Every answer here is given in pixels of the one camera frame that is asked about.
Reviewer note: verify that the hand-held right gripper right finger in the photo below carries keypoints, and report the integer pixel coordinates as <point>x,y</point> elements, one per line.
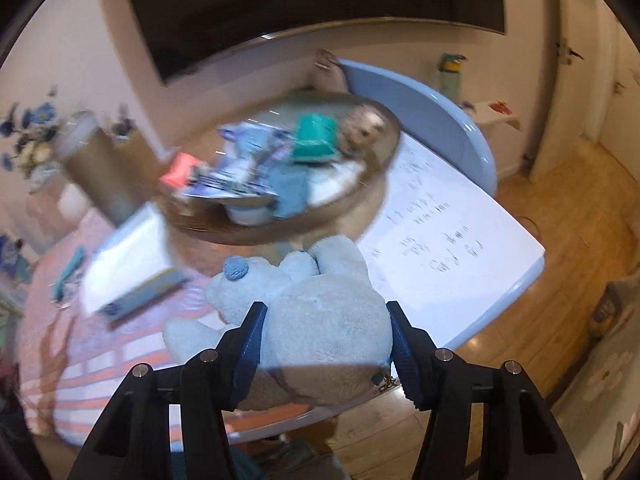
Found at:
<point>406,360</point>

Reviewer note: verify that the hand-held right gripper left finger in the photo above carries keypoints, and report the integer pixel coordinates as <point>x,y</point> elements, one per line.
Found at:
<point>252,355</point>

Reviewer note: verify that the light blue teddy bear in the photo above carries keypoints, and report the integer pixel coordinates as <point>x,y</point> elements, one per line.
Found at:
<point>325,325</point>

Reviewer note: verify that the blue cloth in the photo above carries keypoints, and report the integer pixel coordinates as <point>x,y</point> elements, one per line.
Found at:
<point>292,192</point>

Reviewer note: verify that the ribbed gold glass plate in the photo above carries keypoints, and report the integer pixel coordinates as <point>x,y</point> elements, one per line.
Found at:
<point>371,180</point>

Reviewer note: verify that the small white plush toy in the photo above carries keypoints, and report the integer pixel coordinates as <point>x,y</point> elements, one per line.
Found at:
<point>362,130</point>

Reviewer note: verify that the dark teal cloth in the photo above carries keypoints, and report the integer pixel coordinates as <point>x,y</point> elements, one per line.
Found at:
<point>290,461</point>

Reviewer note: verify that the white cloth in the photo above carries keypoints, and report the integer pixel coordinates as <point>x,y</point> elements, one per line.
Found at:
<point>250,216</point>

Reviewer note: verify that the pink white patterned mat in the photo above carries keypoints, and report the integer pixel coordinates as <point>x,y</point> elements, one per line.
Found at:
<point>100,370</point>

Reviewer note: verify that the white book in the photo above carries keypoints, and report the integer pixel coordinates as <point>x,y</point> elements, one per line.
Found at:
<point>130,260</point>

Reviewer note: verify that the purple printed packet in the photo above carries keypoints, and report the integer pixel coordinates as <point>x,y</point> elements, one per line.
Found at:
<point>240,175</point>

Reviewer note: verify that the beige printed cloth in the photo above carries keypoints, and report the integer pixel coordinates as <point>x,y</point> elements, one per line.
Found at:
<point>600,370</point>

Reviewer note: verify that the coral pink cloth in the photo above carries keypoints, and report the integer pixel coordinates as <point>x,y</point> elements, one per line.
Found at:
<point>180,172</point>

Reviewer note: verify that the teal pouch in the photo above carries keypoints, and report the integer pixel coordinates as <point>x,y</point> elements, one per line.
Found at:
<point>315,140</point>

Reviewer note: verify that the brown paper container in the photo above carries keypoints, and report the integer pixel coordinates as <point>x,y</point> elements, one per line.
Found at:
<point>110,175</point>

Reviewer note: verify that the white vase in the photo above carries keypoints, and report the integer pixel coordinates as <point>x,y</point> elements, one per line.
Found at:
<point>75,206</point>

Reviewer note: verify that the blue chair back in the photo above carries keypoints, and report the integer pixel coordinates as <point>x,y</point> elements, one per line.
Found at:
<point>430,110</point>

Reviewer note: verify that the white side shelf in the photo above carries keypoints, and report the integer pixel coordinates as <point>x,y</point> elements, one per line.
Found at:
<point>487,118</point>

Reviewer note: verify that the blue cartoon figure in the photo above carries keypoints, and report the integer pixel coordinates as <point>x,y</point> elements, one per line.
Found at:
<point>12,260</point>

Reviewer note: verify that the small blue trinket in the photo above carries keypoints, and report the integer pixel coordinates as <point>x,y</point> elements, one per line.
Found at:
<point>466,105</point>

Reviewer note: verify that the bunch of pens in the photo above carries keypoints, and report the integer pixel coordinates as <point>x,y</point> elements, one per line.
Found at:
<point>123,125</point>

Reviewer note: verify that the small red ornament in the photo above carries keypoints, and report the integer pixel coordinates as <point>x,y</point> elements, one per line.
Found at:
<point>501,106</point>

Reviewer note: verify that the green water bottle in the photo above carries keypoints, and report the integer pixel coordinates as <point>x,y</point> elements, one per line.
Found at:
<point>452,80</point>

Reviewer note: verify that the white door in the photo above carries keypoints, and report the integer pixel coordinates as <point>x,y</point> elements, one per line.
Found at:
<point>620,130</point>
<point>560,120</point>

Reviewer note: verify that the blue and white flowers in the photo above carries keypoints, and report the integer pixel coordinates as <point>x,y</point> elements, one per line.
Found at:
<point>40,115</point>

